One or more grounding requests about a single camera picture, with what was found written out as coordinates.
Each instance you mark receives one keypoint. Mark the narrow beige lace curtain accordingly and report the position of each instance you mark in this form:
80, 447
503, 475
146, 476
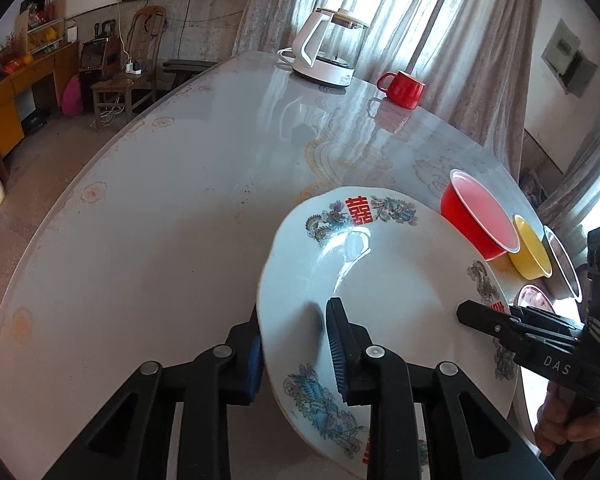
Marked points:
590, 170

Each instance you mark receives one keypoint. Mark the dark low bench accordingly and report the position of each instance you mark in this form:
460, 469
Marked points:
190, 65

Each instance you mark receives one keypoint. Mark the white power strip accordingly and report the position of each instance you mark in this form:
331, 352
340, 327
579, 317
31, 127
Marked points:
135, 67

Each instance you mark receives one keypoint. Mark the white plate with dragon print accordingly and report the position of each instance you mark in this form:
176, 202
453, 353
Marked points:
405, 280

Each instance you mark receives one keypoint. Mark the dark speaker box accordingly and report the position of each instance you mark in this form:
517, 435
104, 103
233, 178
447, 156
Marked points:
92, 57

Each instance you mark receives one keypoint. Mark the wide beige lace curtain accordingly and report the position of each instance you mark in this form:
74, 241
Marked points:
430, 20

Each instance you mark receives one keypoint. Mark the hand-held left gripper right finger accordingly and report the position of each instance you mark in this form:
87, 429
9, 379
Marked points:
336, 345

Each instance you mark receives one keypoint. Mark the white plate with rose print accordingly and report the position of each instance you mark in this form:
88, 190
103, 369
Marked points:
532, 297

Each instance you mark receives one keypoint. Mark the white glass electric kettle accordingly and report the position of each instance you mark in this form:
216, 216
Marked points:
320, 67

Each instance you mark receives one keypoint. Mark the yellow wooden desk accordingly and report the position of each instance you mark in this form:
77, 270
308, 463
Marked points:
0, 110

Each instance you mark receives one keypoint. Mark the person's right hand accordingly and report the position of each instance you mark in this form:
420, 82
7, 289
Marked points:
547, 420

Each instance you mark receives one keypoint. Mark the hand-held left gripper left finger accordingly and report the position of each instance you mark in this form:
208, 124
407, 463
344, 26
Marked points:
252, 365

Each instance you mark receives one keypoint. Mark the red mug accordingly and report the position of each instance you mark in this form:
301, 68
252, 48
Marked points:
405, 90

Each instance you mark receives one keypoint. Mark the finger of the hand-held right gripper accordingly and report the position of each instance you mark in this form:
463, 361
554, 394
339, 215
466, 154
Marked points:
480, 317
545, 320

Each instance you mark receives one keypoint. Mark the stainless steel bowl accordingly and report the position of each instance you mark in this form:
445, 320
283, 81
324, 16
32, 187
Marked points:
562, 280

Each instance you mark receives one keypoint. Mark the red plastic bowl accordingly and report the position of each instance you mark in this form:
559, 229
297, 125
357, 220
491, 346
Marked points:
475, 230

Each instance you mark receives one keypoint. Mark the grey wall electrical box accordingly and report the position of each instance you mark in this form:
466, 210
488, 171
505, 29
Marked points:
560, 50

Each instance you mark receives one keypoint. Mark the wooden chair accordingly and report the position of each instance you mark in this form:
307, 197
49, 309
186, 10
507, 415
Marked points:
112, 85

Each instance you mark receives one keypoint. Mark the small yellow display shelf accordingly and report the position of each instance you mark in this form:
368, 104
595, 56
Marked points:
45, 40

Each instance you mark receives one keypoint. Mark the pink bag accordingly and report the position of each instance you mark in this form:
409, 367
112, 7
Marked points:
71, 97

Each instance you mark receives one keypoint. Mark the yellow plastic bowl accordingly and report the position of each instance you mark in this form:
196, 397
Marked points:
527, 255

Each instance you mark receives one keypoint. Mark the printed sack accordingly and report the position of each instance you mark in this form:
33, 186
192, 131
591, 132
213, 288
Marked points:
534, 187

